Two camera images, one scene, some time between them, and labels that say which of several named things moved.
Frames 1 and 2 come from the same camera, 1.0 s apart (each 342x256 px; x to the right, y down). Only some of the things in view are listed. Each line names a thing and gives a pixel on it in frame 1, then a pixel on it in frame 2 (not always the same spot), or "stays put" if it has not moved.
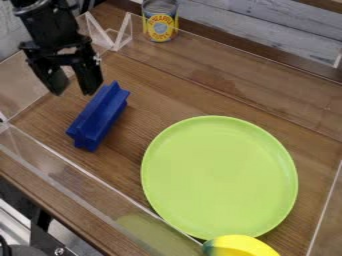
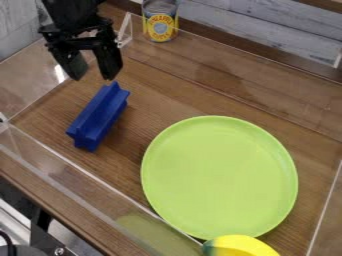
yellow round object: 237,245 stays put
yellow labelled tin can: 161,18 stays put
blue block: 98,118 stays put
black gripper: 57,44 → 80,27
